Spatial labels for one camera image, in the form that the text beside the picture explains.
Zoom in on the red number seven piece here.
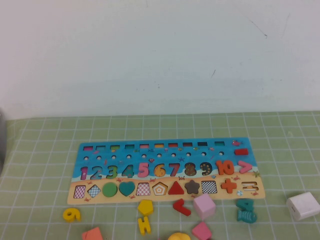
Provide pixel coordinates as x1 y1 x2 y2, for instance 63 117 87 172
172 198 192 217

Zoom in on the white box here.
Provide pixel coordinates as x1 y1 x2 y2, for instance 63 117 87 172
286 191 320 221

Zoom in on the teal heart block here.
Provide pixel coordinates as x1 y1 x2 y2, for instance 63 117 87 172
118 181 136 197

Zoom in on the teal number four piece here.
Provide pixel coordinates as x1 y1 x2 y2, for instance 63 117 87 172
235 198 255 213

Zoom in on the green circle block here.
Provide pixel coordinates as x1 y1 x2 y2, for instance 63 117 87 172
101 182 118 198

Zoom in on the pink diamond block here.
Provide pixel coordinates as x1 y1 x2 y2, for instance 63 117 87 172
191 221 213 240

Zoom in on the pink number five piece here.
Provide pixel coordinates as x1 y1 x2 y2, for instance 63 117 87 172
137 162 150 178

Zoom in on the blue wooden number puzzle board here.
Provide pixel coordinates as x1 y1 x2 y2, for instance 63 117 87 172
66 137 266 206

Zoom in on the teal fish piece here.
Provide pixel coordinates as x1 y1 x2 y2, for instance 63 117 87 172
236 209 258 224

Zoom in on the salmon orange block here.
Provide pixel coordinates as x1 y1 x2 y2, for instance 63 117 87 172
81 226 104 240

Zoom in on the yellow number six piece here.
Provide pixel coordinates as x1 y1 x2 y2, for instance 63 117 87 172
62 207 82 223

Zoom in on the orange number ten piece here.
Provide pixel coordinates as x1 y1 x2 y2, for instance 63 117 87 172
215 159 235 176

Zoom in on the yellow pentagon block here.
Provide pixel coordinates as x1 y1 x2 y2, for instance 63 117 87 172
137 199 155 217

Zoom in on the light pink square block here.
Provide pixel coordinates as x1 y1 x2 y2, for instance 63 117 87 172
192 193 217 221

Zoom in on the yellow rounded piece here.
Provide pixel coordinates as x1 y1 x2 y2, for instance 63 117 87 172
167 232 192 240

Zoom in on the red triangle block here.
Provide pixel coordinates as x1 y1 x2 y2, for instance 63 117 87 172
167 180 185 196

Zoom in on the yellow equals sign piece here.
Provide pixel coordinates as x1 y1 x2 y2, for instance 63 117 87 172
137 216 152 236

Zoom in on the pink greater-than sign piece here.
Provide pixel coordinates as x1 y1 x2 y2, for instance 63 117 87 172
237 160 253 174

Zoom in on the orange plus sign piece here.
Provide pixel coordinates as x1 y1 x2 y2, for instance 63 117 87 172
220 178 238 194

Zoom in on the brown star block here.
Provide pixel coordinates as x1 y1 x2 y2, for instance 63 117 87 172
184 179 202 195

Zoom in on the green checked table mat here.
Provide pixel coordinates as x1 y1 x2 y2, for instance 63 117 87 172
0 111 320 240

